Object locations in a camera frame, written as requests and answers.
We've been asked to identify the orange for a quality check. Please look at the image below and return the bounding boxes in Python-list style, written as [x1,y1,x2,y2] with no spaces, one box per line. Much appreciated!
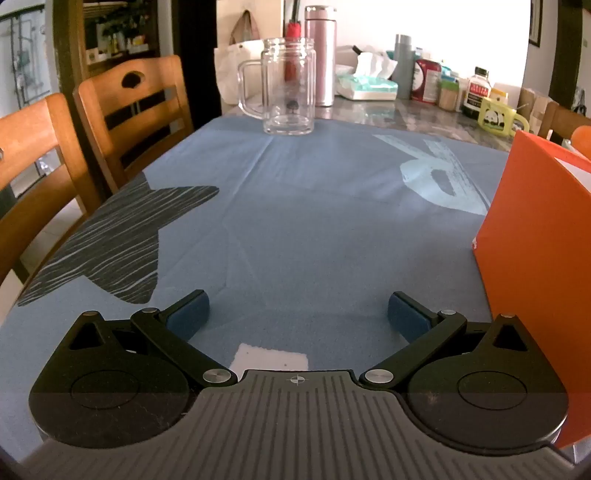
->
[571,126,591,160]

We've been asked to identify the white crumpled tissue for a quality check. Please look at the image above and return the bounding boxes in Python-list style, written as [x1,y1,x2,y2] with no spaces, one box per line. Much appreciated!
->
[355,45,398,80]

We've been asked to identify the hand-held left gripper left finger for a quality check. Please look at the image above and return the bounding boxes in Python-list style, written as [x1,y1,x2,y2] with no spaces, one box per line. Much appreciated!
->
[60,290,238,388]

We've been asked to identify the blue printed tablecloth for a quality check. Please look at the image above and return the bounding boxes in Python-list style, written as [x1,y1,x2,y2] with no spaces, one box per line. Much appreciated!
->
[0,113,513,457]

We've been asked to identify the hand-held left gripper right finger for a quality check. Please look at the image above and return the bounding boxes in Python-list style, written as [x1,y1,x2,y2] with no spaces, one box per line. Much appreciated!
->
[359,291,546,391]

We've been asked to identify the white tote bag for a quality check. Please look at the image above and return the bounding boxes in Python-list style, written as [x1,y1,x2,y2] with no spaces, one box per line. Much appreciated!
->
[213,39,266,116]

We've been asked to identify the pink thermos flask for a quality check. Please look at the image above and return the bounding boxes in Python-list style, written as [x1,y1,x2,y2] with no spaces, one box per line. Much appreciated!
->
[304,6,338,108]

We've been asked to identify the grey bottle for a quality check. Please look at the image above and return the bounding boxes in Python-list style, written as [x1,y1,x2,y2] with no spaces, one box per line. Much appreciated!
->
[392,34,419,100]

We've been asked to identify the clear glass jar mug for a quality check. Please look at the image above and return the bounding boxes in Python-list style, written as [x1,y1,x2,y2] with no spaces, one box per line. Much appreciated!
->
[238,38,317,136]

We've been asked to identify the wooden shelf cabinet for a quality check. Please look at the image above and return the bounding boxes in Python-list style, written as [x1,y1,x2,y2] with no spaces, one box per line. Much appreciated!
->
[53,0,162,95]

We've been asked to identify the dark bottle white label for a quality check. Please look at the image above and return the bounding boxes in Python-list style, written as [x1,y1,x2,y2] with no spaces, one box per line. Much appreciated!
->
[462,67,491,118]

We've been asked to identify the yellow panda mug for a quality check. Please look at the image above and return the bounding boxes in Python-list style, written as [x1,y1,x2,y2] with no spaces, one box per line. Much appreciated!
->
[478,97,530,137]

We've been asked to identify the small beige jar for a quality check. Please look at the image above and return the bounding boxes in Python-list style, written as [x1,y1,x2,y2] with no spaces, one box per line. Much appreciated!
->
[438,78,461,112]

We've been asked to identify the wooden chair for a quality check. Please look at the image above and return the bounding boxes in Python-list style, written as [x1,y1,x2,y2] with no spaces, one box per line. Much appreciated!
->
[0,92,102,296]
[73,54,195,195]
[538,102,578,145]

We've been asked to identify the red folded umbrella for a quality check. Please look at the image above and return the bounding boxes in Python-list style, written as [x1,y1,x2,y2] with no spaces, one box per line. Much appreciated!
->
[283,0,304,84]

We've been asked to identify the red snack canister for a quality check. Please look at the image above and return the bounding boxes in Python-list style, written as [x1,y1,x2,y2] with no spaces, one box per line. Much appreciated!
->
[412,58,442,103]

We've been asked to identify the teal tissue pack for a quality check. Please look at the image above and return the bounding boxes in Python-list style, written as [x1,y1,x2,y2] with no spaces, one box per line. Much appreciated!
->
[335,76,399,101]

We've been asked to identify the framed wall picture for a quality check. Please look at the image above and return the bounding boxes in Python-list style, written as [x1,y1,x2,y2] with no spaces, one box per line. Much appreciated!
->
[527,0,542,47]

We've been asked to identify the orange cardboard box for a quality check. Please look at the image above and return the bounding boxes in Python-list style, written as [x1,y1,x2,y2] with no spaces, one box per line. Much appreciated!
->
[472,130,591,450]

